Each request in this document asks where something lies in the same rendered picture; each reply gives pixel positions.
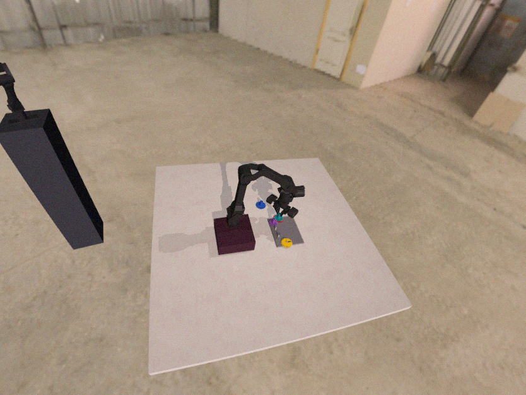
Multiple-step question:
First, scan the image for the yellow gear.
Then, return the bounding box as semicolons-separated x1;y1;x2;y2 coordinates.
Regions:
281;238;293;248

